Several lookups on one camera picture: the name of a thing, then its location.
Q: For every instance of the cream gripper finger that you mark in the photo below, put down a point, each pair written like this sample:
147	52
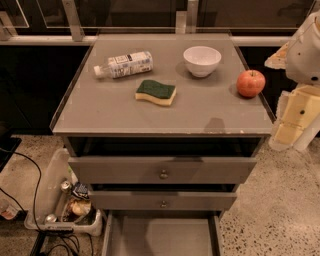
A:
295	112
278	59

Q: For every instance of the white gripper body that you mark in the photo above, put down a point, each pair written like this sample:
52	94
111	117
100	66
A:
305	56

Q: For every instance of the green and yellow sponge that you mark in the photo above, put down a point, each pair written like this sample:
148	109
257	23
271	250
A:
156	92

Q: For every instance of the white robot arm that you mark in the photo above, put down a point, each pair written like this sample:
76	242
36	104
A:
298	112

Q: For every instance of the grey drawer cabinet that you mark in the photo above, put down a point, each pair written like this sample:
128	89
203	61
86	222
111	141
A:
207	118

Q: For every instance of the grey top drawer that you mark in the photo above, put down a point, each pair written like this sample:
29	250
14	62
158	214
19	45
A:
162	170

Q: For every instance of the grey drawer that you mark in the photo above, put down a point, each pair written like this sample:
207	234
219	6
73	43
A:
162	170
162	233
163	200

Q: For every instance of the grey bottom drawer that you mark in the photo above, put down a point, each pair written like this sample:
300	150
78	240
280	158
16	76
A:
162	233

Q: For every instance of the grey middle drawer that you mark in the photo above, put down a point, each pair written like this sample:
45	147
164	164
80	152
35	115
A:
163	200

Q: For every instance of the red apple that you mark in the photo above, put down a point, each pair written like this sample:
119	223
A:
250	83

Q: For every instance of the white bowl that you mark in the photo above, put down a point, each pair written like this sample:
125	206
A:
201	61

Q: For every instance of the clear plastic bottle with label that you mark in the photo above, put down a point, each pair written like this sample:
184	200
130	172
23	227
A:
125	65

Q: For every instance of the snack bag in bin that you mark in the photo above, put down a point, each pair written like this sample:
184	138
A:
78	204

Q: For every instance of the silver can upright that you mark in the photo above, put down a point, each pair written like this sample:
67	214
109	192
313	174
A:
66	186

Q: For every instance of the clear plastic storage bin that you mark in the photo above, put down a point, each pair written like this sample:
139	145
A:
51	200

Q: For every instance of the silver can lower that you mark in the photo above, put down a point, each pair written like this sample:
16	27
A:
51	218

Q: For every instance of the white post on floor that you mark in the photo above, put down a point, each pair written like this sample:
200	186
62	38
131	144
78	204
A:
308	135

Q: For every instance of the metal railing frame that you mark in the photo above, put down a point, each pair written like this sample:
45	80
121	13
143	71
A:
66	22

